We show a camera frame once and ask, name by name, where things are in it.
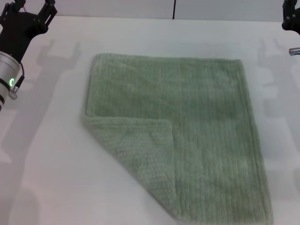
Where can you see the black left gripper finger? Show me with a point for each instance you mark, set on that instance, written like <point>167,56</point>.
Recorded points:
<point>49,11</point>
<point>10,7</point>

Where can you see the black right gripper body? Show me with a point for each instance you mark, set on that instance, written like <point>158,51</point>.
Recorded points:
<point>291,23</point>

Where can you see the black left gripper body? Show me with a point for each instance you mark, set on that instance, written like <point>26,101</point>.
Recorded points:
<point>18,30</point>

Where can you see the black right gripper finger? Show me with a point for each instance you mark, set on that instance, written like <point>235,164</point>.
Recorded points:
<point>288,7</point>

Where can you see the green terry towel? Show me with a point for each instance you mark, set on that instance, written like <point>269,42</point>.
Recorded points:
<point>178,112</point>

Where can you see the black vertical wall strip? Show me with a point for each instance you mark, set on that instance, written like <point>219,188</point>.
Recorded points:
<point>174,9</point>

